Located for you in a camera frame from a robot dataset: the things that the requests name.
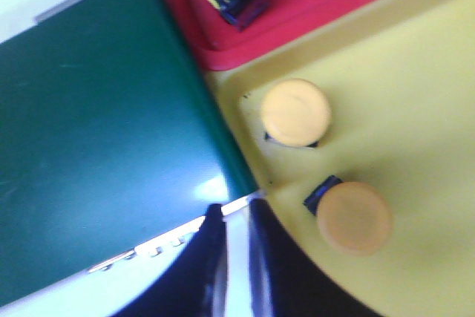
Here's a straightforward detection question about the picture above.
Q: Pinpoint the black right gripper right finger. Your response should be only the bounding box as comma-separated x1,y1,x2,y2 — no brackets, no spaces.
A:
249,199,378,317

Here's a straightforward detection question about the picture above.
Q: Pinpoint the yellow button lower on tray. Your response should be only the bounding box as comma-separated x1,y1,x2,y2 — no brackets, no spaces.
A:
303,175,393,256

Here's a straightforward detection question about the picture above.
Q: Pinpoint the yellow plastic tray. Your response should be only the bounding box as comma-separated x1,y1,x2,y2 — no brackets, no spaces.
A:
207,0,474,316

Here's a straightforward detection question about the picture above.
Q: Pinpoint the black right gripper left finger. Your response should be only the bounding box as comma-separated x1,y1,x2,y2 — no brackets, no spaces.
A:
114,203,226,317

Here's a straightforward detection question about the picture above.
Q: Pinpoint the green conveyor belt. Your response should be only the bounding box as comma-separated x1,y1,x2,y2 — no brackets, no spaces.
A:
0,0,259,307

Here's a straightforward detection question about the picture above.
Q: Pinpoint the yellow button near tray corner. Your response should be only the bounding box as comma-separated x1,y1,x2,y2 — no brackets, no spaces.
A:
260,78,332,148

